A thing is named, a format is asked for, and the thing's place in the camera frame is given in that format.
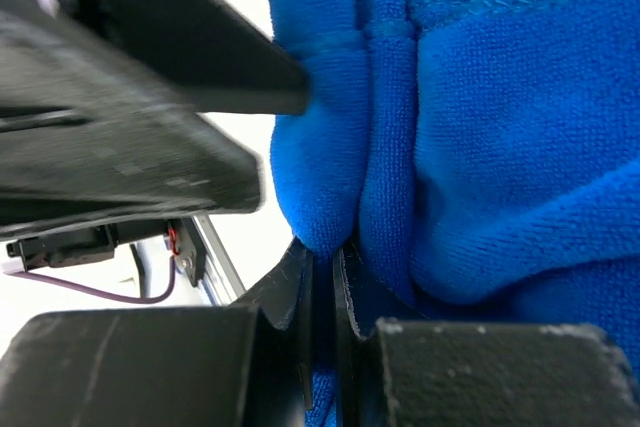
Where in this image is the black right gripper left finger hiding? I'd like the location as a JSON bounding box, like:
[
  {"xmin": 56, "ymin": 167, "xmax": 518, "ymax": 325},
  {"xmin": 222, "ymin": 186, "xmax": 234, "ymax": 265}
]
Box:
[{"xmin": 1, "ymin": 242, "xmax": 313, "ymax": 427}]

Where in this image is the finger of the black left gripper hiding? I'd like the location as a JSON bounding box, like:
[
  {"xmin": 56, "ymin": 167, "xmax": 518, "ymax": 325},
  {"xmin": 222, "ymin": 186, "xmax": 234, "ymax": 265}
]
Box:
[
  {"xmin": 62, "ymin": 0, "xmax": 310, "ymax": 115},
  {"xmin": 1, "ymin": 0, "xmax": 261, "ymax": 239}
]

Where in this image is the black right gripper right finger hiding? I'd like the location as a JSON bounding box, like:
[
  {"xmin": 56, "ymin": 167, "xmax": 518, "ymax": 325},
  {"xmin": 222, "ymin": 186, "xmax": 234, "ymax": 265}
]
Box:
[{"xmin": 333, "ymin": 246, "xmax": 639, "ymax": 427}]

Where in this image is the blue towel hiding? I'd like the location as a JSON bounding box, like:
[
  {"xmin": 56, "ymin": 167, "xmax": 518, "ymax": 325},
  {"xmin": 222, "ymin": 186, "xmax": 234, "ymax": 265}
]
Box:
[{"xmin": 269, "ymin": 0, "xmax": 639, "ymax": 426}]

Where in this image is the aluminium mounting rail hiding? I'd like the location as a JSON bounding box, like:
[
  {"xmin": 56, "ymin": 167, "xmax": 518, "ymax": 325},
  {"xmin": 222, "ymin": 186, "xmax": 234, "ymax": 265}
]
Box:
[{"xmin": 193, "ymin": 215, "xmax": 246, "ymax": 306}]

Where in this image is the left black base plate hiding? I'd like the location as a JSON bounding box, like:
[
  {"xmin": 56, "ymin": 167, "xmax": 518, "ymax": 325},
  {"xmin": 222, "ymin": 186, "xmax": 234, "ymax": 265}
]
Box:
[{"xmin": 167, "ymin": 218, "xmax": 207, "ymax": 287}]

